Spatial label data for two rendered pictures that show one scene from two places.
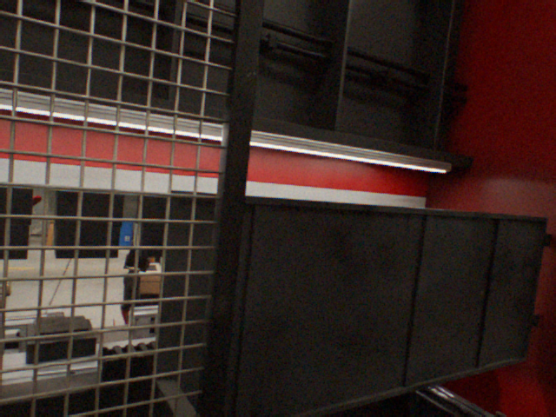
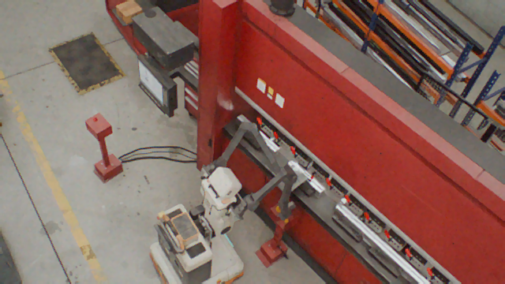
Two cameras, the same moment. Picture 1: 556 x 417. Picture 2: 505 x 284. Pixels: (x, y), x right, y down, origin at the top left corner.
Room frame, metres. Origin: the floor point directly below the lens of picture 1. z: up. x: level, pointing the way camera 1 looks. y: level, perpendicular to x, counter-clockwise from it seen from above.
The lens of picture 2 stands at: (2.51, 2.54, 4.77)
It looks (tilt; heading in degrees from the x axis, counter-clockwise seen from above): 53 degrees down; 251
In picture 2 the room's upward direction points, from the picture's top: 9 degrees clockwise
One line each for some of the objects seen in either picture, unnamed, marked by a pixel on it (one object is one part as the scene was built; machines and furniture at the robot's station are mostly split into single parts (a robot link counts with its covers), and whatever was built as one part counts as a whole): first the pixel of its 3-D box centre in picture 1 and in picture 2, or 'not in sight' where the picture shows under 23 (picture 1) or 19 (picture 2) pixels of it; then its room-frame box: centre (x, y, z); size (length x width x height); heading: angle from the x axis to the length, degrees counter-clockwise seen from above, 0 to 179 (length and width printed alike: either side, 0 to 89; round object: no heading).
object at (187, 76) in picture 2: not in sight; (181, 82); (2.16, -0.80, 1.17); 0.40 x 0.24 x 0.07; 122
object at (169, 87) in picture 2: not in sight; (158, 84); (2.37, -0.57, 1.42); 0.45 x 0.12 x 0.36; 119
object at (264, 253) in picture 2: not in sight; (271, 251); (1.46, 0.44, 0.06); 0.25 x 0.20 x 0.12; 25
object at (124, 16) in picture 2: not in sight; (128, 9); (2.57, -2.00, 1.04); 0.30 x 0.26 x 0.12; 112
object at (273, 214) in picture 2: not in sight; (284, 214); (1.43, 0.43, 0.75); 0.20 x 0.16 x 0.18; 115
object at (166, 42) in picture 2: not in sight; (163, 68); (2.32, -0.65, 1.53); 0.51 x 0.25 x 0.85; 119
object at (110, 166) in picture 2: not in sight; (102, 147); (2.94, -0.73, 0.41); 0.25 x 0.20 x 0.83; 32
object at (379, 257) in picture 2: not in sight; (384, 262); (0.76, 1.04, 0.89); 0.30 x 0.05 x 0.03; 122
